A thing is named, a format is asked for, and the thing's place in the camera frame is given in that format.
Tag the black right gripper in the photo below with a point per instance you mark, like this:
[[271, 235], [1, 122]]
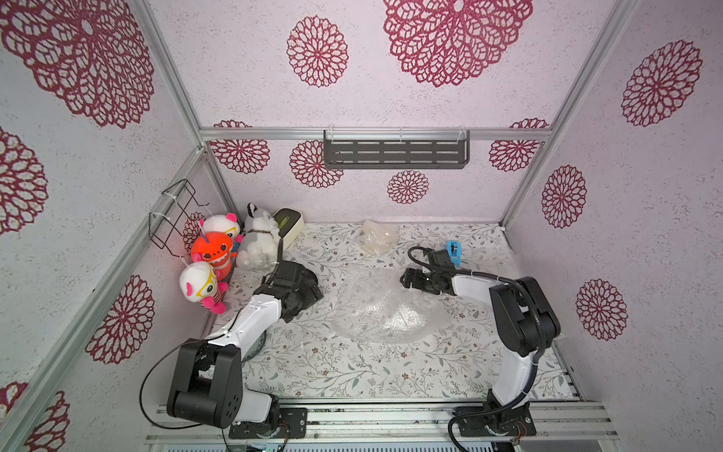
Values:
[[417, 280]]

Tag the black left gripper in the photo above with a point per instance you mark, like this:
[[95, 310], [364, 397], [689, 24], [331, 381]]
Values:
[[312, 296]]

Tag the clear bubble wrap sheet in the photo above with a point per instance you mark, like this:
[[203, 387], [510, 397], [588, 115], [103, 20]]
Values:
[[368, 222], [373, 306]]

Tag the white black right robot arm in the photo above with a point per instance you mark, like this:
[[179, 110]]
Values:
[[524, 320]]

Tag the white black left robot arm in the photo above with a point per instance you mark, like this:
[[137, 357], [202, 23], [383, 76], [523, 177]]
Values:
[[206, 387]]

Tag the blue tape dispenser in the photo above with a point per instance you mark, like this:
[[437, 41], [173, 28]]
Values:
[[454, 251]]

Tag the grey white husky plush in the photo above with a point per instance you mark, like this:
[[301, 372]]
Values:
[[259, 248]]

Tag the blue patterned green plate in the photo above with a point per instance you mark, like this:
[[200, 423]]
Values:
[[256, 347]]

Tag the floral table mat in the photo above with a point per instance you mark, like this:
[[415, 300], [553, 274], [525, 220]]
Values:
[[305, 358]]

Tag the orange red plush toy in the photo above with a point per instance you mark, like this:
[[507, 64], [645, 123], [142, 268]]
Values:
[[216, 249]]

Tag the white pink plush toy top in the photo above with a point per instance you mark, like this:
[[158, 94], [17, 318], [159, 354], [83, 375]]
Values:
[[225, 224]]

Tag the white plush with yellow glasses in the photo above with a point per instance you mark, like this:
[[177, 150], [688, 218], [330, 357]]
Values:
[[199, 284]]

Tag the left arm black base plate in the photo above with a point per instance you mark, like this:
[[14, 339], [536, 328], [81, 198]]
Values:
[[282, 423]]

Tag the grey wall shelf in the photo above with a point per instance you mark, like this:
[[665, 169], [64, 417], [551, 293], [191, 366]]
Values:
[[395, 154]]

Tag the black wire basket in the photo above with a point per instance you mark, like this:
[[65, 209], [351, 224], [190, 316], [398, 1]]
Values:
[[174, 227]]

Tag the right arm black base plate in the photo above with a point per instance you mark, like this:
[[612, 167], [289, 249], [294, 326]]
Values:
[[477, 421]]

